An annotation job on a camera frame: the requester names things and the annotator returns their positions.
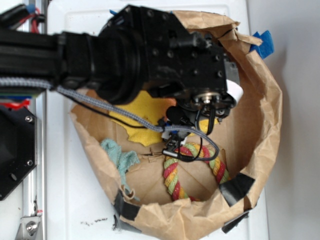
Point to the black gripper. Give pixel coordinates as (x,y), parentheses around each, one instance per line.
(150,50)

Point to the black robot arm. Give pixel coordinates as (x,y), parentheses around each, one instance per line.
(70,60)

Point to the teal terry cloth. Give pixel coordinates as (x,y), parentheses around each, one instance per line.
(122,160)

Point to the blue painter tape piece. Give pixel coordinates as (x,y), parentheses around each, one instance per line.
(267,46)

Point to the black tape front right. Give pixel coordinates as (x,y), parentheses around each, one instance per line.
(127,210)

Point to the black tape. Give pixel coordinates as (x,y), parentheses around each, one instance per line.
(236,189)
(127,210)

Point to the black tape front left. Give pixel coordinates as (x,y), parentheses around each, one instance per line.
(236,189)

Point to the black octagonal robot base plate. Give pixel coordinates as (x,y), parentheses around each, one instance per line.
(17,136)

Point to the aluminium extrusion rail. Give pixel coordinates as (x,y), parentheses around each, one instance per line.
(33,190)

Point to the metal corner bracket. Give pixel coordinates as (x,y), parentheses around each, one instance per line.
(30,228)

